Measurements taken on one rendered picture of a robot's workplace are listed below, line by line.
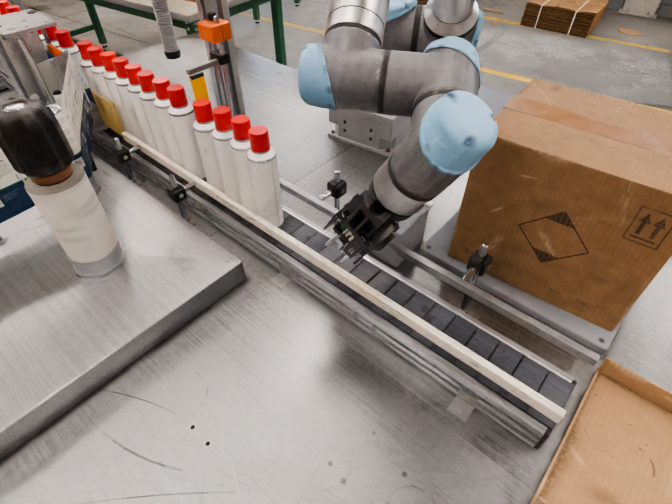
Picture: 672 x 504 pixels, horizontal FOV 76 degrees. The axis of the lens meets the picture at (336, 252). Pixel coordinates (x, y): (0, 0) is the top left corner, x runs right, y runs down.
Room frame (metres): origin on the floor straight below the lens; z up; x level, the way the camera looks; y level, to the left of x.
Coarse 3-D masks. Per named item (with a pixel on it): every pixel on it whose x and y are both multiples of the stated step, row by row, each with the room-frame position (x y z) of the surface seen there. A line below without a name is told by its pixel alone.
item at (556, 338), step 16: (288, 192) 0.66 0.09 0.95; (304, 192) 0.64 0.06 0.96; (320, 208) 0.61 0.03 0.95; (400, 256) 0.49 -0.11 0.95; (416, 256) 0.48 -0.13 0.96; (432, 272) 0.45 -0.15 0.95; (448, 272) 0.44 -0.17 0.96; (464, 288) 0.42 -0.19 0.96; (496, 304) 0.38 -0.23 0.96; (512, 320) 0.36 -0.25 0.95; (528, 320) 0.35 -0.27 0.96; (544, 336) 0.33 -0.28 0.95; (560, 336) 0.33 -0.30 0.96; (576, 352) 0.31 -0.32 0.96; (592, 352) 0.30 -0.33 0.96
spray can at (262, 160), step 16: (256, 128) 0.66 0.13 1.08; (256, 144) 0.64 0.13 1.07; (256, 160) 0.63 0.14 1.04; (272, 160) 0.64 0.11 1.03; (256, 176) 0.63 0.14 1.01; (272, 176) 0.64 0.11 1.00; (256, 192) 0.63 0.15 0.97; (272, 192) 0.63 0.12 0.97; (256, 208) 0.64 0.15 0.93; (272, 208) 0.63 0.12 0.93
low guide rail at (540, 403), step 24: (144, 144) 0.89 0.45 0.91; (168, 168) 0.82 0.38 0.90; (216, 192) 0.71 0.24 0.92; (288, 240) 0.57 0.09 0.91; (360, 288) 0.46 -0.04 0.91; (408, 312) 0.40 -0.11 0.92; (432, 336) 0.36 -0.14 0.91; (480, 360) 0.32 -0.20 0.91; (504, 384) 0.29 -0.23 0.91; (552, 408) 0.25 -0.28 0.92
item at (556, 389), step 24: (240, 216) 0.67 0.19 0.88; (288, 216) 0.67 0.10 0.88; (312, 240) 0.60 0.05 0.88; (312, 264) 0.54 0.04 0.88; (336, 264) 0.54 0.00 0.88; (360, 264) 0.54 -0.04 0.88; (384, 288) 0.48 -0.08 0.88; (408, 288) 0.48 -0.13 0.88; (384, 312) 0.43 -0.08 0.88; (432, 312) 0.43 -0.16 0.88; (456, 336) 0.38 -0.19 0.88; (480, 336) 0.38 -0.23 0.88; (456, 360) 0.34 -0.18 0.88; (504, 360) 0.34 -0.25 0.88; (528, 360) 0.34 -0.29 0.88; (528, 384) 0.30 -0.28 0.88; (552, 384) 0.30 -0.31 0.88; (528, 408) 0.27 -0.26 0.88
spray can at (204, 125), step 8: (192, 104) 0.75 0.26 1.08; (200, 104) 0.75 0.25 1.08; (208, 104) 0.75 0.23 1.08; (200, 112) 0.74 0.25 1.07; (208, 112) 0.75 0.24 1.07; (200, 120) 0.74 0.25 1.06; (208, 120) 0.74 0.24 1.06; (200, 128) 0.73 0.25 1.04; (208, 128) 0.74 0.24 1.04; (200, 136) 0.73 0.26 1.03; (208, 136) 0.73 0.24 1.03; (200, 144) 0.73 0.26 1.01; (208, 144) 0.73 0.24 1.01; (200, 152) 0.74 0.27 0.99; (208, 152) 0.73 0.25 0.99; (208, 160) 0.73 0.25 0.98; (216, 160) 0.73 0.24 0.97; (208, 168) 0.73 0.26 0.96; (216, 168) 0.73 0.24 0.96; (208, 176) 0.73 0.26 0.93; (216, 176) 0.73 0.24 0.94; (216, 184) 0.73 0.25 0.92; (224, 192) 0.73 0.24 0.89
